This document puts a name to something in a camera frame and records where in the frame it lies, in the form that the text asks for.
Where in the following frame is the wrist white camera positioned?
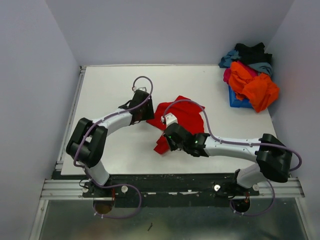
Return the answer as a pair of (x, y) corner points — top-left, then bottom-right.
(160, 112), (178, 126)
(131, 86), (148, 92)

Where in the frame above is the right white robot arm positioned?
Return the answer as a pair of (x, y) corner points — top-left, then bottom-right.
(163, 123), (292, 196)

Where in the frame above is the left aluminium side rail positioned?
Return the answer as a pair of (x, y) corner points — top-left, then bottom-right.
(54, 65), (87, 172)

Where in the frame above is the blue plastic bin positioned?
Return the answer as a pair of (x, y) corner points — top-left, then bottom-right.
(228, 86), (253, 109)

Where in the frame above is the blue grey t shirt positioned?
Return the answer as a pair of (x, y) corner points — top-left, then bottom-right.
(218, 50), (273, 77)

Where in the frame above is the black t shirt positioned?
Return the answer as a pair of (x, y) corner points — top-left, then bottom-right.
(234, 42), (273, 65)

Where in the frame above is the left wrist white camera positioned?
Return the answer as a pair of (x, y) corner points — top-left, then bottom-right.
(131, 86), (148, 92)

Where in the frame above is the red t shirt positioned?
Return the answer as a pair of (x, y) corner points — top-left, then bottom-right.
(146, 101), (205, 155)

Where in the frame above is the orange t shirt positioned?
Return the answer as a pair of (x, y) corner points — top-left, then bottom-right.
(227, 61), (280, 113)

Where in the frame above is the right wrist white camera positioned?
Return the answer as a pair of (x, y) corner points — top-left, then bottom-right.
(160, 112), (178, 126)

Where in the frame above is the pink t shirt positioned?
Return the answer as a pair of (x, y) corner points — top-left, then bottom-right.
(223, 65), (258, 85)

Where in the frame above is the aluminium frame rail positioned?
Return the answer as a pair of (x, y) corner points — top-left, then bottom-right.
(40, 177), (305, 200)

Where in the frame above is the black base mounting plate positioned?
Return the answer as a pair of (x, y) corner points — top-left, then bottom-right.
(82, 173), (259, 208)

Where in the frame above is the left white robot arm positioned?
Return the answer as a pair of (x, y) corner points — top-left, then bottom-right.
(66, 89), (154, 198)

